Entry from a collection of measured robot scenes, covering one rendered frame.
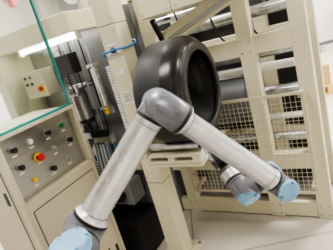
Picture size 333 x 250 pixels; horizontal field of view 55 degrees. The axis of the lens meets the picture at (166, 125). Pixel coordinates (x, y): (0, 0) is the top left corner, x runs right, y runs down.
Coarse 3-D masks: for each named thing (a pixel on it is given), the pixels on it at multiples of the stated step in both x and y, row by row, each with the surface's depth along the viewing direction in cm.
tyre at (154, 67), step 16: (160, 48) 167; (176, 48) 162; (192, 48) 169; (144, 64) 166; (160, 64) 160; (176, 64) 158; (192, 64) 205; (208, 64) 200; (144, 80) 163; (160, 80) 158; (176, 80) 156; (192, 80) 212; (208, 80) 206; (192, 96) 213; (208, 96) 207; (208, 112) 204; (160, 128) 170
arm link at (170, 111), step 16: (160, 96) 109; (176, 96) 110; (160, 112) 107; (176, 112) 106; (192, 112) 108; (176, 128) 107; (192, 128) 109; (208, 128) 111; (208, 144) 111; (224, 144) 112; (224, 160) 115; (240, 160) 114; (256, 160) 117; (256, 176) 117; (272, 176) 118; (272, 192) 122; (288, 192) 119
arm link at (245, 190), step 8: (232, 176) 137; (240, 176) 137; (232, 184) 136; (240, 184) 134; (248, 184) 133; (232, 192) 137; (240, 192) 133; (248, 192) 132; (256, 192) 132; (240, 200) 133; (248, 200) 132
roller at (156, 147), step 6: (156, 144) 191; (162, 144) 188; (168, 144) 186; (174, 144) 184; (180, 144) 181; (186, 144) 179; (192, 144) 177; (150, 150) 193; (156, 150) 191; (162, 150) 190
